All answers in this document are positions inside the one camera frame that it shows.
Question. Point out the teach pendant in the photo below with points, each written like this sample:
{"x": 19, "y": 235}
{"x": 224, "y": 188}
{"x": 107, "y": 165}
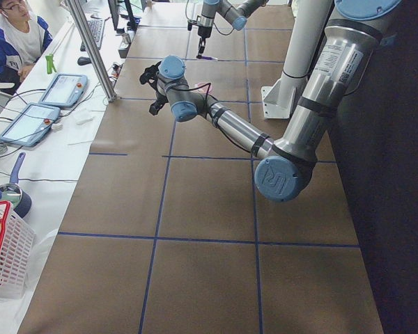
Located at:
{"x": 64, "y": 90}
{"x": 31, "y": 125}

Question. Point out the aluminium frame post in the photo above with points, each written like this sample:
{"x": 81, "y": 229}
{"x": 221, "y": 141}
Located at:
{"x": 102, "y": 69}

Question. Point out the seated person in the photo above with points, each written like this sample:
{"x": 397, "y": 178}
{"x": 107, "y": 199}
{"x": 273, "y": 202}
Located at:
{"x": 24, "y": 37}

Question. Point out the upper teach pendant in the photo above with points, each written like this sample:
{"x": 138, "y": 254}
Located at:
{"x": 64, "y": 90}

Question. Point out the blue saucepan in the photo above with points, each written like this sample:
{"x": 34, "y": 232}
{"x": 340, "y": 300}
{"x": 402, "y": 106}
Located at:
{"x": 20, "y": 201}

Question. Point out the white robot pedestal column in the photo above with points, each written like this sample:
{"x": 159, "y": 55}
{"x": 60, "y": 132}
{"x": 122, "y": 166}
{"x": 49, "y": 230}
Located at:
{"x": 310, "y": 19}

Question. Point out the black computer mouse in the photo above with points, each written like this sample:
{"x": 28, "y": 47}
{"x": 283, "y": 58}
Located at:
{"x": 81, "y": 61}

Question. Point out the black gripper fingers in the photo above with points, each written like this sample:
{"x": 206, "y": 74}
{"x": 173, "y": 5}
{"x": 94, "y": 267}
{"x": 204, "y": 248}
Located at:
{"x": 155, "y": 107}
{"x": 202, "y": 46}

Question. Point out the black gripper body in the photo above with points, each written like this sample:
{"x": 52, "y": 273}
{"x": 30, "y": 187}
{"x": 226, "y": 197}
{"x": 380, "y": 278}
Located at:
{"x": 159, "y": 99}
{"x": 204, "y": 30}

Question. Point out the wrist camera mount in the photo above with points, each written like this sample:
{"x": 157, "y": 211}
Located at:
{"x": 150, "y": 76}
{"x": 191, "y": 23}

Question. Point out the pink mesh pen holder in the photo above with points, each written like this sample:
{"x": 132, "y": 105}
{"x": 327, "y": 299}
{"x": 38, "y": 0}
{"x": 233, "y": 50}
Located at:
{"x": 203, "y": 87}

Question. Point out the purple highlighter pen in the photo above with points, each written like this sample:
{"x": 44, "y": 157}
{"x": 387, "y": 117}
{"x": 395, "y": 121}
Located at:
{"x": 208, "y": 58}

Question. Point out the red white plastic basket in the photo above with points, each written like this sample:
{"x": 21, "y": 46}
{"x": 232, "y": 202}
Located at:
{"x": 16, "y": 240}

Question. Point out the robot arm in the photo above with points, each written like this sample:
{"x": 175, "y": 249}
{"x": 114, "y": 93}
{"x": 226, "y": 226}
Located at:
{"x": 330, "y": 46}
{"x": 235, "y": 16}

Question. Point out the black keyboard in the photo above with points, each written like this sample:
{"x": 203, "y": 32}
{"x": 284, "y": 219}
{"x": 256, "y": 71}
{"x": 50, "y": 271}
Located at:
{"x": 97, "y": 29}

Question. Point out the lower teach pendant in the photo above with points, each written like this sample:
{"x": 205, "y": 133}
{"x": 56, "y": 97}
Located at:
{"x": 31, "y": 125}

